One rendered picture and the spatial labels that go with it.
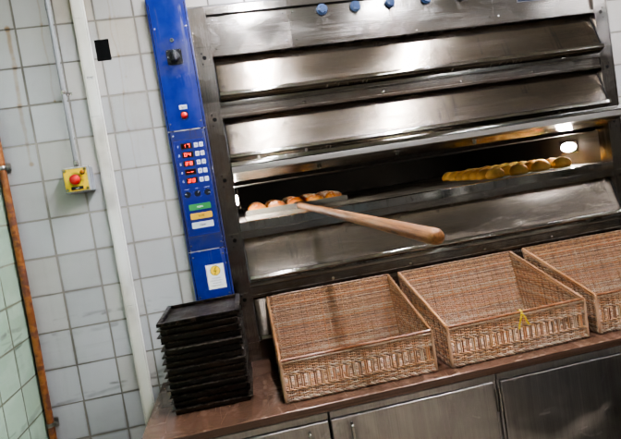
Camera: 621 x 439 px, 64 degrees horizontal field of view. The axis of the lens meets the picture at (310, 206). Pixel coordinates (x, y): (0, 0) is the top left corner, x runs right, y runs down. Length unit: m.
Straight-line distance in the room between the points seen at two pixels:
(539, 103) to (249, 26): 1.37
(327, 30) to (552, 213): 1.34
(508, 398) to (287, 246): 1.03
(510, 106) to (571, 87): 0.34
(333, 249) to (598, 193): 1.33
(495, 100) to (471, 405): 1.34
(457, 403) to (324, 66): 1.44
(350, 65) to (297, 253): 0.86
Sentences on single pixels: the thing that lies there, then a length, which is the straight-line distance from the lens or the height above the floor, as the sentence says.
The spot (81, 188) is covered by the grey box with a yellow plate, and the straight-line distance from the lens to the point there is 2.14.
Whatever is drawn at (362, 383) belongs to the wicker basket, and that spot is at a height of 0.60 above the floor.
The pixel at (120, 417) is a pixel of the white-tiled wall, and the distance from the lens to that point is 2.38.
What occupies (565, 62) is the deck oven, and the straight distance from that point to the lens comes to 2.69.
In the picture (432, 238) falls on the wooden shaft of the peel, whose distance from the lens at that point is 0.87.
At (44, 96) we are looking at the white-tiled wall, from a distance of 2.29.
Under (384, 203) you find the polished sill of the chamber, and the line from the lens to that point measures 2.23.
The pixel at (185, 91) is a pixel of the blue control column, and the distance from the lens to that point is 2.15.
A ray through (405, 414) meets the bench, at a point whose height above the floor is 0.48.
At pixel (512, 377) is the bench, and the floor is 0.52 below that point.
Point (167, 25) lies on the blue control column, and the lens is 2.22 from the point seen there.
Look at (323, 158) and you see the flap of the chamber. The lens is 2.02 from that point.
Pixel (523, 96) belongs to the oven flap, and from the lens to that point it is 2.55.
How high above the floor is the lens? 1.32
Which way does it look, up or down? 3 degrees down
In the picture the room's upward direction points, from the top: 9 degrees counter-clockwise
